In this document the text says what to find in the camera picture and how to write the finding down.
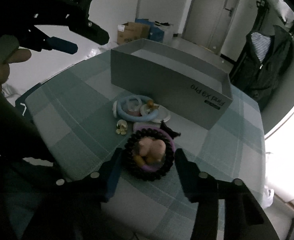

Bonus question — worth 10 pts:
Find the black jacket striped shirt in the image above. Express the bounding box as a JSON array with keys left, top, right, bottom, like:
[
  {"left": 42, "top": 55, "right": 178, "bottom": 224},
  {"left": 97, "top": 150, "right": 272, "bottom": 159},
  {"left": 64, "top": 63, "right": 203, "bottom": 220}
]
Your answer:
[{"left": 229, "top": 24, "right": 294, "bottom": 111}]

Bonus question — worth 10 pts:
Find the black cat shaped clip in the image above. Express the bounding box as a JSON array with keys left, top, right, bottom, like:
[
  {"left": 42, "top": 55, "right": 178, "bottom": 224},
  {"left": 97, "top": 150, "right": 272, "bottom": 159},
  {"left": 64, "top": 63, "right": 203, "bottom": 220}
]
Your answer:
[{"left": 160, "top": 120, "right": 181, "bottom": 140}]

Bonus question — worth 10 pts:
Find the brown cardboard box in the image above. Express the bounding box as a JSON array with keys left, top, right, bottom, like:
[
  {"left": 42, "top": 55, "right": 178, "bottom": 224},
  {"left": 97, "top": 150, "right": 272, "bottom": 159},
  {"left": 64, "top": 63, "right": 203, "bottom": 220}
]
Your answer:
[{"left": 117, "top": 22, "right": 150, "bottom": 45}]

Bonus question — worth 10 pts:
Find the grey door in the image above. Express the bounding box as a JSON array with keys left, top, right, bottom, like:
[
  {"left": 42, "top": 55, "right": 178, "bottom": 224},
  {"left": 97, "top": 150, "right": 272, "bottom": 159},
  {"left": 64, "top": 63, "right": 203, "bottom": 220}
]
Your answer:
[{"left": 182, "top": 0, "right": 239, "bottom": 54}]

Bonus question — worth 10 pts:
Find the pink plush pig charm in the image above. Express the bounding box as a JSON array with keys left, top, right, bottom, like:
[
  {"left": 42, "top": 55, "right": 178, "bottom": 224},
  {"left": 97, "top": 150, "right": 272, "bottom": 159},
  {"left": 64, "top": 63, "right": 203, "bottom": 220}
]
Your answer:
[{"left": 134, "top": 137, "right": 166, "bottom": 166}]

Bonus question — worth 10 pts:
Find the grey cardboard box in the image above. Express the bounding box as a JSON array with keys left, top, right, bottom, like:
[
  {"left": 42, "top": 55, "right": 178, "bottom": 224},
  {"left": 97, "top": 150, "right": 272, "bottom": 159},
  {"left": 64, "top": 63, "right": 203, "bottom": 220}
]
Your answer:
[{"left": 111, "top": 39, "right": 232, "bottom": 129}]

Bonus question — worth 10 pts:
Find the left hand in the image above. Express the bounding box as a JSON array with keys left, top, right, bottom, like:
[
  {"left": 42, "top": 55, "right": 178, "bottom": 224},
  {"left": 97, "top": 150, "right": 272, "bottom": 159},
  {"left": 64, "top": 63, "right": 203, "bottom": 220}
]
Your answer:
[{"left": 0, "top": 49, "right": 31, "bottom": 93}]

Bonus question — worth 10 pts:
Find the blue bag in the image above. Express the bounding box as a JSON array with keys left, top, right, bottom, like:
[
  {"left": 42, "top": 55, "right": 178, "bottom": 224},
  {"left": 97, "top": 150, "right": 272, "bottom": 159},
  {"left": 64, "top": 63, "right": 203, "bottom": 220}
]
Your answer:
[{"left": 135, "top": 18, "right": 171, "bottom": 43}]

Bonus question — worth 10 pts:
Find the black beaded bracelet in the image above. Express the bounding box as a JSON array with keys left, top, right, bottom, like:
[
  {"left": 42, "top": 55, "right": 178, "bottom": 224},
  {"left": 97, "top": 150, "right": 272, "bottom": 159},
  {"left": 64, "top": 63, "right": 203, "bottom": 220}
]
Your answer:
[{"left": 126, "top": 127, "right": 176, "bottom": 182}]

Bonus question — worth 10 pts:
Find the white round pin badge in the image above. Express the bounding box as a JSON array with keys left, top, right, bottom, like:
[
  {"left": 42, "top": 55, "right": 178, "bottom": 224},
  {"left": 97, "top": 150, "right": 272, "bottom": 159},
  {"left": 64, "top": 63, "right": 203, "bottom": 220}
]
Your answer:
[{"left": 140, "top": 104, "right": 171, "bottom": 124}]

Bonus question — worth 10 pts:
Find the small cream flower earring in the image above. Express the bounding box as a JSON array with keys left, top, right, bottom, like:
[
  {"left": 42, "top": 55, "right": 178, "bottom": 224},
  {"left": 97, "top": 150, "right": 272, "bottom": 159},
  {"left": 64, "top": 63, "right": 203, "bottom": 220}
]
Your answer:
[{"left": 116, "top": 120, "right": 128, "bottom": 135}]

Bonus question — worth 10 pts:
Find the light blue bracelet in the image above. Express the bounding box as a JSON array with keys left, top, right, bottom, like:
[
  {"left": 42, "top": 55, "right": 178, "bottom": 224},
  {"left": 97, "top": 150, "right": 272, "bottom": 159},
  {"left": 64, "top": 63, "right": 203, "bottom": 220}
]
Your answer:
[{"left": 117, "top": 95, "right": 159, "bottom": 123}]

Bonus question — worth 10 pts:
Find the teal checked tablecloth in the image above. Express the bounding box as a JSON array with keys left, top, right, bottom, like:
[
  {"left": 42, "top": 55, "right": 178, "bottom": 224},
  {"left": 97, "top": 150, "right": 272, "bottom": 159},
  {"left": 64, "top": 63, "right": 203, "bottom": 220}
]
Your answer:
[{"left": 25, "top": 40, "right": 265, "bottom": 239}]

